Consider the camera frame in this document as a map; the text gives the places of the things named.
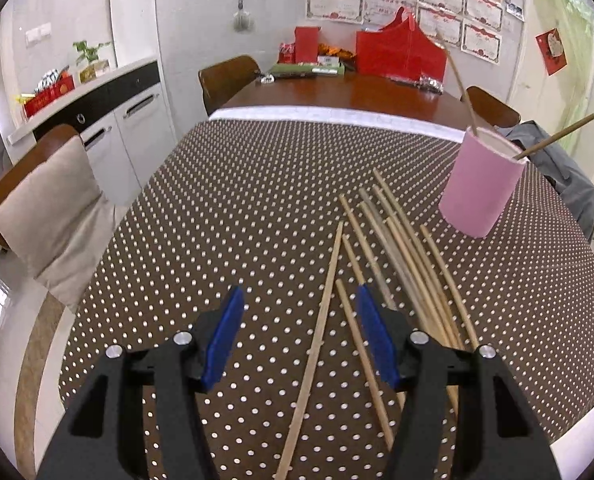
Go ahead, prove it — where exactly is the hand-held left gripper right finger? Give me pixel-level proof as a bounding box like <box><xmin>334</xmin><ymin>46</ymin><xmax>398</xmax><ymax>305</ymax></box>
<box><xmin>355</xmin><ymin>284</ymin><xmax>562</xmax><ymax>480</ymax></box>

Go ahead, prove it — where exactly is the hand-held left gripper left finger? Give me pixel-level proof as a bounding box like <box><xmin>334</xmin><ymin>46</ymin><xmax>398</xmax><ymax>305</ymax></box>
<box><xmin>37</xmin><ymin>286</ymin><xmax>245</xmax><ymax>480</ymax></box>

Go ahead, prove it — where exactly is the pile of wooden chopsticks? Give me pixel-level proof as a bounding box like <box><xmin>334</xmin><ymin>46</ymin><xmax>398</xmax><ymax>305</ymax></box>
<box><xmin>274</xmin><ymin>167</ymin><xmax>480</xmax><ymax>480</ymax></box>

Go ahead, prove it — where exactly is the pink cup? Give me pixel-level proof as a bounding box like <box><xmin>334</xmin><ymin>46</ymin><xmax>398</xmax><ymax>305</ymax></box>
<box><xmin>438</xmin><ymin>127</ymin><xmax>529</xmax><ymax>239</ymax></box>

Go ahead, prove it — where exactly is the thin bamboo chopstick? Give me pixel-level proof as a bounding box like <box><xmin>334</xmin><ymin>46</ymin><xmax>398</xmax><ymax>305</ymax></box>
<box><xmin>434</xmin><ymin>30</ymin><xmax>479</xmax><ymax>137</ymax></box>
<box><xmin>516</xmin><ymin>114</ymin><xmax>594</xmax><ymax>160</ymax></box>

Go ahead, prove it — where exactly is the brown polka dot tablecloth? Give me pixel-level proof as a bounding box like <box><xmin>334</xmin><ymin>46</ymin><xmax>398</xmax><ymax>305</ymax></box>
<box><xmin>57</xmin><ymin>119</ymin><xmax>594</xmax><ymax>480</ymax></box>

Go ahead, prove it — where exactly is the chair with beige cushion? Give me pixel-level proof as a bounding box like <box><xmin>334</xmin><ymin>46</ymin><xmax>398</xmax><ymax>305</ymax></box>
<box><xmin>0</xmin><ymin>135</ymin><xmax>128</xmax><ymax>311</ymax></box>

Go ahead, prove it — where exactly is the white sideboard cabinet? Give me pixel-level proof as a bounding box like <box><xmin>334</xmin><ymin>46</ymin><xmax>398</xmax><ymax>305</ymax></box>
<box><xmin>7</xmin><ymin>57</ymin><xmax>178</xmax><ymax>206</ymax></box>

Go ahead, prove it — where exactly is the grey jacket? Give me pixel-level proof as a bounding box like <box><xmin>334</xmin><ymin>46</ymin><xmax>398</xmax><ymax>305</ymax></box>
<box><xmin>502</xmin><ymin>121</ymin><xmax>594</xmax><ymax>241</ymax></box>

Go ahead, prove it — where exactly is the brown wooden chair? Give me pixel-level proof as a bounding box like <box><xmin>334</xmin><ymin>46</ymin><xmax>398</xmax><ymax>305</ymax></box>
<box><xmin>198</xmin><ymin>55</ymin><xmax>262</xmax><ymax>116</ymax></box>
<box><xmin>461</xmin><ymin>86</ymin><xmax>522</xmax><ymax>128</ymax></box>
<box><xmin>0</xmin><ymin>124</ymin><xmax>85</xmax><ymax>253</ymax></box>

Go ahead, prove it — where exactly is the green flat box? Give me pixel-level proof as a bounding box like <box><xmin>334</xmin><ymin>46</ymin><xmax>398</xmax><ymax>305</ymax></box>
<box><xmin>269</xmin><ymin>62</ymin><xmax>345</xmax><ymax>79</ymax></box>

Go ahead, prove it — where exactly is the red gift bag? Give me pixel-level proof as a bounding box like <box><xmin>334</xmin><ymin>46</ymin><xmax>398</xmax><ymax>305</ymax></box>
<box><xmin>355</xmin><ymin>6</ymin><xmax>448</xmax><ymax>82</ymax></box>

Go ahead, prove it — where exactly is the red printed gift box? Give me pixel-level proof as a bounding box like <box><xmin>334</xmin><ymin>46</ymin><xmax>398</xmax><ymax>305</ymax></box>
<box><xmin>22</xmin><ymin>77</ymin><xmax>75</xmax><ymax>120</ymax></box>

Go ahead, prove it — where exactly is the potted green plant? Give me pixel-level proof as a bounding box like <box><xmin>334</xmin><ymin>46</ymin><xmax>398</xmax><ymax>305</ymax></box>
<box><xmin>73</xmin><ymin>40</ymin><xmax>113</xmax><ymax>83</ymax></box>

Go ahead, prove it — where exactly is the green curtain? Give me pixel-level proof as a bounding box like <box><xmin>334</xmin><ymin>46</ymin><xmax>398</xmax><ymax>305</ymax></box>
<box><xmin>529</xmin><ymin>0</ymin><xmax>594</xmax><ymax>146</ymax></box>

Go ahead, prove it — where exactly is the hanging wall ornament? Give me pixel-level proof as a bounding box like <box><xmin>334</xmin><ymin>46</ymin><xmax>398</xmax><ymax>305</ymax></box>
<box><xmin>232</xmin><ymin>0</ymin><xmax>254</xmax><ymax>33</ymax></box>

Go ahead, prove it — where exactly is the red wall decoration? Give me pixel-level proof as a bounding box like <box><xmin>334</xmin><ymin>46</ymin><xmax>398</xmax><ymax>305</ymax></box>
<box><xmin>535</xmin><ymin>27</ymin><xmax>568</xmax><ymax>77</ymax></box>

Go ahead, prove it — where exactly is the white wall switch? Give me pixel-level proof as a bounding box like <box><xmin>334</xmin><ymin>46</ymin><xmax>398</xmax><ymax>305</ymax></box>
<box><xmin>26</xmin><ymin>23</ymin><xmax>52</xmax><ymax>45</ymax></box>

